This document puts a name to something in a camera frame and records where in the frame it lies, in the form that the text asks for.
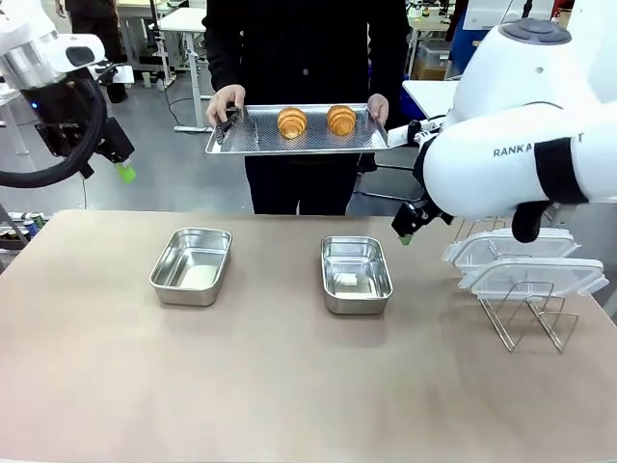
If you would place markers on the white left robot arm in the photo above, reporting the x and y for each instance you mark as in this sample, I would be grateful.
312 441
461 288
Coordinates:
29 46

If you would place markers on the white height-adjustable desk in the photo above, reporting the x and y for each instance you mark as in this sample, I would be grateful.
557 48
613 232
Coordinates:
185 29

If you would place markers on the golden croissant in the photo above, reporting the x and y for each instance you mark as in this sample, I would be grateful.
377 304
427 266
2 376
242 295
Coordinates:
341 119
291 123

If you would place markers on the white table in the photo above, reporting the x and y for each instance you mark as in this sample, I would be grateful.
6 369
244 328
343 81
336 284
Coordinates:
429 96

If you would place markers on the background person in black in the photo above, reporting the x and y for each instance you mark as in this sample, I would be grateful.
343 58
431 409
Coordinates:
103 34

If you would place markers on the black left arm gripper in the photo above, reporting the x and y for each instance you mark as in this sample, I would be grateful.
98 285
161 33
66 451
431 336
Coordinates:
115 142

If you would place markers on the cardboard box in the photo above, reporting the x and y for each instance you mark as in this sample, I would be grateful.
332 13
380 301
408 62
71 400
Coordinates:
429 70

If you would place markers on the clear plastic container lid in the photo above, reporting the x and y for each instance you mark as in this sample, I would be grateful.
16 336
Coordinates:
535 248
554 280

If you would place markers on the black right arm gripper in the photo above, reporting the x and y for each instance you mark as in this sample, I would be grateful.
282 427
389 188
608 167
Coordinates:
410 219

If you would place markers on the black steel tongs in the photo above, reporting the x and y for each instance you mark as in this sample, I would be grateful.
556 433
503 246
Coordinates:
230 123

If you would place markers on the person in black clothes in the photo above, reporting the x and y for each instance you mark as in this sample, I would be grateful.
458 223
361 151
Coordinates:
303 48

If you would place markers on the metal chair base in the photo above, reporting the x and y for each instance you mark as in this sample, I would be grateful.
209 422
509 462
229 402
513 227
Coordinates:
385 193

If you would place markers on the dark drink can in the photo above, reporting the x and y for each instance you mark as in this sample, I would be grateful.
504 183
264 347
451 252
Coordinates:
9 235
30 228

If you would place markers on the person's right forearm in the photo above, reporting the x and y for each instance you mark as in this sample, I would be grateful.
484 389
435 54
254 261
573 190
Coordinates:
219 62

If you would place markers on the rectangular steel container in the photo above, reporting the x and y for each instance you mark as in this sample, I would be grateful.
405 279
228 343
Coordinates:
190 270
356 280

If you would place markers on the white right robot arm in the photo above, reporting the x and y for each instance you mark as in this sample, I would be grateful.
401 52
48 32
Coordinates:
501 154

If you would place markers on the person's left forearm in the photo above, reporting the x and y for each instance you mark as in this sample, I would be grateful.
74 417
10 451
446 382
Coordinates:
393 62

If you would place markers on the person's left hand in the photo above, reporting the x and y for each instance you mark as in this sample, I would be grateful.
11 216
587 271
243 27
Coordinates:
379 107

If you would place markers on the perforated steel baking tray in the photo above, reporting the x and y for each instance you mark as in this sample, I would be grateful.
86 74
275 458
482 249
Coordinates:
315 142

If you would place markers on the person's right hand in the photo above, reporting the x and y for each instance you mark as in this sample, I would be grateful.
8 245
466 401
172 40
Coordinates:
224 101

